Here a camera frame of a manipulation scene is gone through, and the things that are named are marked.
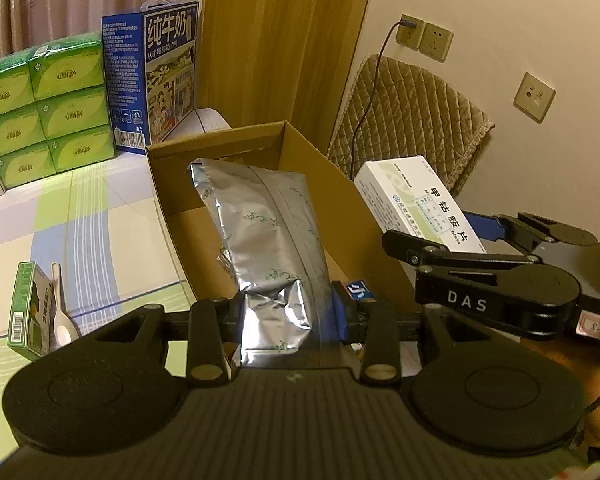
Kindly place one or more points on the beige rice spoon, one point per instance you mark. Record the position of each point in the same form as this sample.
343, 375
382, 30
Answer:
65, 331

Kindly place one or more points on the silver foil bag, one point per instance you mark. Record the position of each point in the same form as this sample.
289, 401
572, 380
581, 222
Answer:
271, 247

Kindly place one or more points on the quilted chair back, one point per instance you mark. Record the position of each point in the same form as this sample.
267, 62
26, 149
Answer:
397, 110

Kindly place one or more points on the wall socket pair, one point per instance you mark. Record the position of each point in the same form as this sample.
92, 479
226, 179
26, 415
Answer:
429, 39

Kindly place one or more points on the person right hand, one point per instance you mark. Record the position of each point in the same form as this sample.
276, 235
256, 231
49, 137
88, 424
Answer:
581, 355

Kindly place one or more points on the green tissue box stack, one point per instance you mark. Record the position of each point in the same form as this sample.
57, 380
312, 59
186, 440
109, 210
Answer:
53, 110

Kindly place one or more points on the single wall socket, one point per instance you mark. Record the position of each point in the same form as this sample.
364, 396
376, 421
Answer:
534, 97

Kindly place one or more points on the wooden door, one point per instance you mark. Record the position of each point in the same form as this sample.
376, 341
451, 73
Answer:
269, 60

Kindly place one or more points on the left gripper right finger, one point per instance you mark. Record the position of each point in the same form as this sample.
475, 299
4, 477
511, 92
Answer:
373, 324

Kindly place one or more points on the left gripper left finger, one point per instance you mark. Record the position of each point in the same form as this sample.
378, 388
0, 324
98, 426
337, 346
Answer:
212, 339

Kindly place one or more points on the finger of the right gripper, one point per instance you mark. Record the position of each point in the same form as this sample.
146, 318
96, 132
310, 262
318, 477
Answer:
527, 230
416, 251

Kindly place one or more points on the green white medicine box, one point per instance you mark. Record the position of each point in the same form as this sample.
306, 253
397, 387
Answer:
29, 317

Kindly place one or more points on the white medicine box blue logo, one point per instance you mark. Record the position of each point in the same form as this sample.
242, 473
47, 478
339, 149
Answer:
406, 195

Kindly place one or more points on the brown cardboard box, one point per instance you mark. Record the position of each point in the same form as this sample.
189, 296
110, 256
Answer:
350, 235

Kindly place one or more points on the checked tablecloth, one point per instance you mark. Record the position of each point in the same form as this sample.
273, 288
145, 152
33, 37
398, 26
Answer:
100, 223

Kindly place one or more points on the blue milk carton box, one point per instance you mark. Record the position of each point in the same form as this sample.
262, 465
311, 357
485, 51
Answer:
149, 62

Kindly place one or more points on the blue dental floss box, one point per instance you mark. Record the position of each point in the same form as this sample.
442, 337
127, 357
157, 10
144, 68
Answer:
358, 291

